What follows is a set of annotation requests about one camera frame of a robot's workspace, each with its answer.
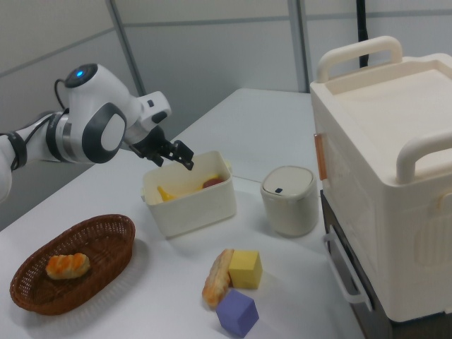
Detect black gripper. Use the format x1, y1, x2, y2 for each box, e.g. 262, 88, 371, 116
127, 125, 196, 172

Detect cream plastic open container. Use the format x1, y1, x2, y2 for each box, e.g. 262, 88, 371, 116
140, 150, 237, 239

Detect yellow banana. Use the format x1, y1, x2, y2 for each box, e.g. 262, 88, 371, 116
156, 172, 220, 203

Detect small lidded cream bin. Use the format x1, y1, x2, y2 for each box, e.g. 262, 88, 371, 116
260, 165, 319, 237

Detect long flaky pastry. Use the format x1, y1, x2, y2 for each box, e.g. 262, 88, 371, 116
201, 248, 235, 311

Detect yellow foam cube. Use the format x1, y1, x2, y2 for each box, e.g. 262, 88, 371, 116
228, 249, 264, 291

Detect small glazed bread roll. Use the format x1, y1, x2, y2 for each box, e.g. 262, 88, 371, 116
45, 251, 91, 281

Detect brown wicker basket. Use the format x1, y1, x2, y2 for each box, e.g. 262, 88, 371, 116
8, 213, 137, 316

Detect purple foam cube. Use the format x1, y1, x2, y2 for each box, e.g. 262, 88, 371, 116
215, 289, 261, 338

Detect black vertical pole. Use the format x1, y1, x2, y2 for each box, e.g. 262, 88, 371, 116
354, 0, 371, 69

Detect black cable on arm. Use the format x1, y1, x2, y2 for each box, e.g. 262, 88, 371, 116
10, 78, 73, 170

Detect cream box appliance with handles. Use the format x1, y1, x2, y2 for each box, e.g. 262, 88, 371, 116
309, 35, 452, 324

